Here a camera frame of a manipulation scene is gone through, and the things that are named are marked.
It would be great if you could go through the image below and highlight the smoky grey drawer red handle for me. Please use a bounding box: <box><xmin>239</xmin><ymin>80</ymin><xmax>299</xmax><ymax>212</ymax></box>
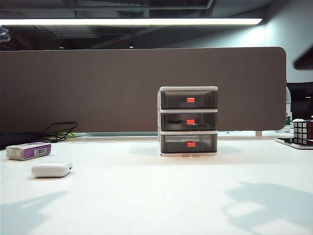
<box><xmin>160</xmin><ymin>112</ymin><xmax>218</xmax><ymax>132</ymax></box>
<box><xmin>160</xmin><ymin>90</ymin><xmax>219</xmax><ymax>109</ymax></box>
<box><xmin>160</xmin><ymin>134</ymin><xmax>218</xmax><ymax>154</ymax></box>

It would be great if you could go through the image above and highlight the brown desk partition panel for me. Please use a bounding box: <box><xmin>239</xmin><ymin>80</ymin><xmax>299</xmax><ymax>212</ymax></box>
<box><xmin>0</xmin><ymin>47</ymin><xmax>287</xmax><ymax>134</ymax></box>

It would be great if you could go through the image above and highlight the long ceiling light strip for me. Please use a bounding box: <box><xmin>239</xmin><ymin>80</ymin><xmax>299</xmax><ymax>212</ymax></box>
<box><xmin>0</xmin><ymin>18</ymin><xmax>263</xmax><ymax>26</ymax></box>

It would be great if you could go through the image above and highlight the white earbuds charging case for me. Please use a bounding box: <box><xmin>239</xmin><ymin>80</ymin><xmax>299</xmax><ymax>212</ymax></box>
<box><xmin>31</xmin><ymin>160</ymin><xmax>74</xmax><ymax>179</ymax></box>

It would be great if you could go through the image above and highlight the clear bottle green label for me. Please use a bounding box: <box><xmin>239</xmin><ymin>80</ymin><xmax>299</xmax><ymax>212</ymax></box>
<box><xmin>285</xmin><ymin>87</ymin><xmax>293</xmax><ymax>128</ymax></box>

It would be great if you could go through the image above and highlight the purple white tissue pack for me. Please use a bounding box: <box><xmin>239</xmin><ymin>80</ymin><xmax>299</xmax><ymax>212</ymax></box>
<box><xmin>5</xmin><ymin>142</ymin><xmax>52</xmax><ymax>162</ymax></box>

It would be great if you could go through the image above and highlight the white flat tablet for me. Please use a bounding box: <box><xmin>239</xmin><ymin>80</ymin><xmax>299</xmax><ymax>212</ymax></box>
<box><xmin>274</xmin><ymin>137</ymin><xmax>313</xmax><ymax>150</ymax></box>

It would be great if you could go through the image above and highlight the black computer monitor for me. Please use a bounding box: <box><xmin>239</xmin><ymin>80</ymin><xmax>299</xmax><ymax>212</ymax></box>
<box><xmin>286</xmin><ymin>82</ymin><xmax>313</xmax><ymax>121</ymax></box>

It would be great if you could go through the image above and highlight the black Rubik's cube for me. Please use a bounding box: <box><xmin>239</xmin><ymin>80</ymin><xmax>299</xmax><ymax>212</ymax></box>
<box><xmin>291</xmin><ymin>118</ymin><xmax>313</xmax><ymax>143</ymax></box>

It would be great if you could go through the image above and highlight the white plastic drawer cabinet frame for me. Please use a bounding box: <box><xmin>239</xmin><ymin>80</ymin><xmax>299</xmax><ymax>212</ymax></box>
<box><xmin>157</xmin><ymin>85</ymin><xmax>219</xmax><ymax>158</ymax></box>

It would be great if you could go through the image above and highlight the black cable bundle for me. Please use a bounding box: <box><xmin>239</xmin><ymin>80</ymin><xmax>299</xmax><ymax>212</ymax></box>
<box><xmin>39</xmin><ymin>122</ymin><xmax>78</xmax><ymax>143</ymax></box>

